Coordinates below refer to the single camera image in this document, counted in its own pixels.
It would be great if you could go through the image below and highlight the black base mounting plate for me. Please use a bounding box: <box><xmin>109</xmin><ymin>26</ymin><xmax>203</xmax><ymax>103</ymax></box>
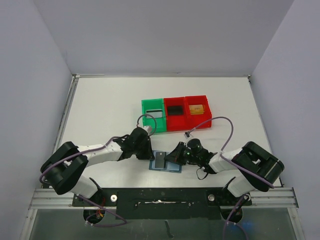
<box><xmin>72</xmin><ymin>186</ymin><xmax>253</xmax><ymax>221</ymax></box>

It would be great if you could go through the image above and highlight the red plastic bin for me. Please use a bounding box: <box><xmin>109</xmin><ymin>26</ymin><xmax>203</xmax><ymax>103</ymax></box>
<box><xmin>185</xmin><ymin>95</ymin><xmax>213</xmax><ymax>129</ymax></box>
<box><xmin>163</xmin><ymin>97</ymin><xmax>189</xmax><ymax>132</ymax></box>

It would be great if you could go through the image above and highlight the blue leather card holder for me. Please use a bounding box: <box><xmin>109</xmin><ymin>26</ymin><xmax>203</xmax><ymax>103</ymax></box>
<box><xmin>148</xmin><ymin>150</ymin><xmax>182</xmax><ymax>173</ymax></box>

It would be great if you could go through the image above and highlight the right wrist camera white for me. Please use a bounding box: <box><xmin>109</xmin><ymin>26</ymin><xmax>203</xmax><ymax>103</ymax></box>
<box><xmin>184</xmin><ymin>131</ymin><xmax>194</xmax><ymax>139</ymax></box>

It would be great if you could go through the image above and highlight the aluminium rail left edge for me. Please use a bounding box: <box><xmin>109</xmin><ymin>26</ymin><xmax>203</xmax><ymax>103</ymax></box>
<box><xmin>52</xmin><ymin>74</ymin><xmax>80</xmax><ymax>154</ymax></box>

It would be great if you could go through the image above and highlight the aluminium rail front right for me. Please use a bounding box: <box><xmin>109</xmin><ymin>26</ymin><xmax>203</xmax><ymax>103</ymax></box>
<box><xmin>244</xmin><ymin>187</ymin><xmax>299</xmax><ymax>209</ymax></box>

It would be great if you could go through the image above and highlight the middle red plastic bin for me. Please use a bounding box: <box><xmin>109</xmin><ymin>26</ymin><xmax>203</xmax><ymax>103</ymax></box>
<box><xmin>163</xmin><ymin>97</ymin><xmax>189</xmax><ymax>132</ymax></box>

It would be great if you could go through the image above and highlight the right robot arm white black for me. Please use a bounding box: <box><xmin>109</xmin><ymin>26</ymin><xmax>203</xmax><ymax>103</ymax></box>
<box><xmin>164</xmin><ymin>138</ymin><xmax>285</xmax><ymax>205</ymax></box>

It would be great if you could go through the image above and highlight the green plastic bin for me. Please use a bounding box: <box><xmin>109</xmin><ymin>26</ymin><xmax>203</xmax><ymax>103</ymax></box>
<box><xmin>141</xmin><ymin>98</ymin><xmax>167</xmax><ymax>133</ymax></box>

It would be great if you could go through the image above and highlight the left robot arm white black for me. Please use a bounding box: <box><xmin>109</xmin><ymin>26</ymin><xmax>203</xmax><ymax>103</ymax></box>
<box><xmin>39</xmin><ymin>126</ymin><xmax>155</xmax><ymax>206</ymax></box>

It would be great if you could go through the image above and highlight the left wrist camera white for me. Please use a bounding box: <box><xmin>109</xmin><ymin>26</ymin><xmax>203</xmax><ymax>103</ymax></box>
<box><xmin>141</xmin><ymin>125</ymin><xmax>153</xmax><ymax>134</ymax></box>

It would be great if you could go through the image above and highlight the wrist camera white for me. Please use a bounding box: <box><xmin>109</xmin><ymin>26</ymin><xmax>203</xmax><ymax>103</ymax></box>
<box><xmin>141</xmin><ymin>125</ymin><xmax>153</xmax><ymax>134</ymax></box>
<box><xmin>184</xmin><ymin>131</ymin><xmax>194</xmax><ymax>139</ymax></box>

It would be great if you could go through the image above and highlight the gold card in red bin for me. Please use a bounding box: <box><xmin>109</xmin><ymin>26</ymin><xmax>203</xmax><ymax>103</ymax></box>
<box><xmin>189</xmin><ymin>104</ymin><xmax>205</xmax><ymax>115</ymax></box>

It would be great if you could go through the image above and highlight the black card in red bin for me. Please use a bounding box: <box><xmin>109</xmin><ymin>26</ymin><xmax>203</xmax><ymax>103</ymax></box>
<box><xmin>166</xmin><ymin>105</ymin><xmax>184</xmax><ymax>116</ymax></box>

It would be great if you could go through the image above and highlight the right red plastic bin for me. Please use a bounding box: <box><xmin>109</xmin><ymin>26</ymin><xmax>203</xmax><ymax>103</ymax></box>
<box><xmin>185</xmin><ymin>95</ymin><xmax>213</xmax><ymax>129</ymax></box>

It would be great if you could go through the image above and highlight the silver card in green bin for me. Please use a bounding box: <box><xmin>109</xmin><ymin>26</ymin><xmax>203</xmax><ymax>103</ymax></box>
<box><xmin>145</xmin><ymin>109</ymin><xmax>163</xmax><ymax>119</ymax></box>

